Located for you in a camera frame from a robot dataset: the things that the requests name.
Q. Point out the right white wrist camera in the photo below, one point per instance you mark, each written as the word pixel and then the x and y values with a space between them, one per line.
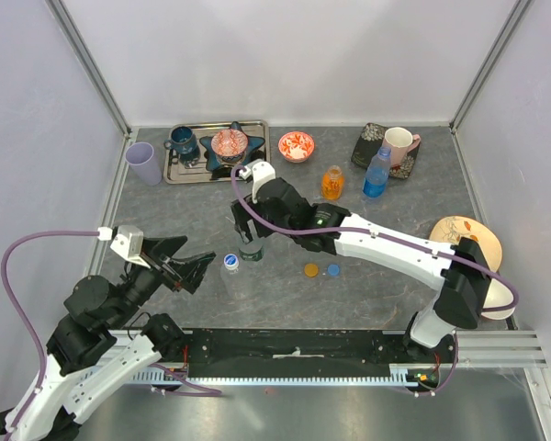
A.
pixel 259 172

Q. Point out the lilac plastic cup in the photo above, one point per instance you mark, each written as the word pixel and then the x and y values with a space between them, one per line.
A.
pixel 142 160

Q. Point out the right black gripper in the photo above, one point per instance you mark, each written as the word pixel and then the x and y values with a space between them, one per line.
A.
pixel 241 213

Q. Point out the blue label water bottle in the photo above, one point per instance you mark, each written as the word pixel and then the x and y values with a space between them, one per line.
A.
pixel 377 173

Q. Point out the orange floral bowl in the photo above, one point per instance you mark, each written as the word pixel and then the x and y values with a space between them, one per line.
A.
pixel 296 146

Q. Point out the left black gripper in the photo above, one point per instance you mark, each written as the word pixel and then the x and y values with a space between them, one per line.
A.
pixel 190 269

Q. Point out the black floral square plate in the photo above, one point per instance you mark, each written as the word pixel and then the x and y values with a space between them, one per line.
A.
pixel 368 143

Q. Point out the metal tray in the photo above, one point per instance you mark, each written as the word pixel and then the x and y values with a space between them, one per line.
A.
pixel 177 173

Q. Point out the white bowl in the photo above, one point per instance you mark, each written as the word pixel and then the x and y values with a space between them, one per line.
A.
pixel 498 295

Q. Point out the red patterned bowl on star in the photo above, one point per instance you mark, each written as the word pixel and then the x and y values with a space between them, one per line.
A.
pixel 229 145

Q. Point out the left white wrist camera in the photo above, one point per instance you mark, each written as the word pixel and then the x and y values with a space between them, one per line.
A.
pixel 126 241

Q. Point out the beige bird plate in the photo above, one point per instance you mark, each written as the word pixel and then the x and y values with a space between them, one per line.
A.
pixel 452 229

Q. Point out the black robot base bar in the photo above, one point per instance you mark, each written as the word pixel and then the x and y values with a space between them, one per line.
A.
pixel 299 353

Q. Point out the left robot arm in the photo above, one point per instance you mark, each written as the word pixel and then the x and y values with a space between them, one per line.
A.
pixel 60 400

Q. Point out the green label clear bottle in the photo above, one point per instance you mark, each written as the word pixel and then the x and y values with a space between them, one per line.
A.
pixel 250 249

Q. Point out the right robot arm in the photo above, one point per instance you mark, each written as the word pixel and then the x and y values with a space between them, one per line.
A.
pixel 457 272

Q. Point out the orange juice bottle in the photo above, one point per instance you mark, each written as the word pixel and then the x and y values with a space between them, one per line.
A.
pixel 332 183

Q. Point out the blue star-shaped dish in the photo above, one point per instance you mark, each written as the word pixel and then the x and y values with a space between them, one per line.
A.
pixel 213 164

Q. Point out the blue bottle cap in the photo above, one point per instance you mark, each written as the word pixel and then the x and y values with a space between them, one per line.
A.
pixel 333 270

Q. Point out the white slotted cable duct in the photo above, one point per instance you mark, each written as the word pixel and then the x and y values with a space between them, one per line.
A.
pixel 397 376

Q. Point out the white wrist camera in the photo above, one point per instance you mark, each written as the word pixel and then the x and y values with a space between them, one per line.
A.
pixel 126 241
pixel 259 172

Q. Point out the pink white mug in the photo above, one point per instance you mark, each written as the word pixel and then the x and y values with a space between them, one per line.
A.
pixel 400 142

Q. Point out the orange bottle cap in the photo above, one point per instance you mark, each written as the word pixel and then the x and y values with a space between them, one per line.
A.
pixel 311 270

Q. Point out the dark blue mug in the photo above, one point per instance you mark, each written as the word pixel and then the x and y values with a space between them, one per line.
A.
pixel 183 141

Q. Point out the clear bottle blue-white cap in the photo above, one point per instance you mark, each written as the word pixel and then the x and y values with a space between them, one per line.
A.
pixel 235 276

